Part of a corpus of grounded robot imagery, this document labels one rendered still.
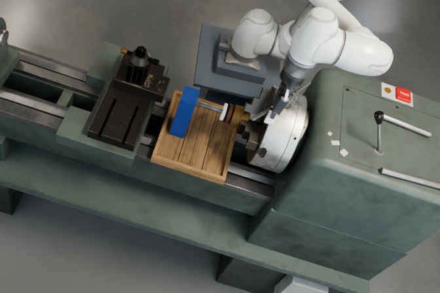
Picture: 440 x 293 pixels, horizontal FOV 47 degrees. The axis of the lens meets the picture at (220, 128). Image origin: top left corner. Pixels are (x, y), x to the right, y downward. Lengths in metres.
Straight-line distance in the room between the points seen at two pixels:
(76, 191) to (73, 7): 1.82
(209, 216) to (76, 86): 0.81
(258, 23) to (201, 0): 1.74
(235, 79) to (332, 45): 1.14
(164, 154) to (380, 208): 0.83
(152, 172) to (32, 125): 0.50
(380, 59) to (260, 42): 1.01
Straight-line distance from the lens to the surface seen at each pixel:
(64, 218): 2.79
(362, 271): 2.39
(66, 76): 2.19
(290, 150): 1.81
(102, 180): 2.29
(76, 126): 1.96
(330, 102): 1.89
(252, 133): 1.85
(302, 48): 1.43
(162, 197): 2.28
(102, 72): 2.14
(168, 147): 2.00
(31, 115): 2.07
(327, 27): 1.40
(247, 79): 2.51
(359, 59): 1.45
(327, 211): 1.97
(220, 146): 2.06
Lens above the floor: 2.54
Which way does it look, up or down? 51 degrees down
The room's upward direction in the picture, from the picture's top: 25 degrees clockwise
